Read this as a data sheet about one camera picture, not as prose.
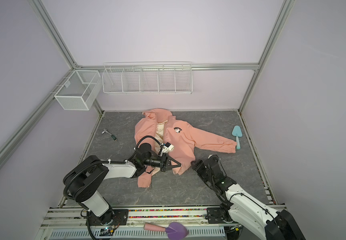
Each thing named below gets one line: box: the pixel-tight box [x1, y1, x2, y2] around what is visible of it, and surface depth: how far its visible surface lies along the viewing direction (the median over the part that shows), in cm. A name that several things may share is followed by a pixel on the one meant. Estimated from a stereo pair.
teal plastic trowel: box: [231, 125, 243, 150], surface depth 109 cm
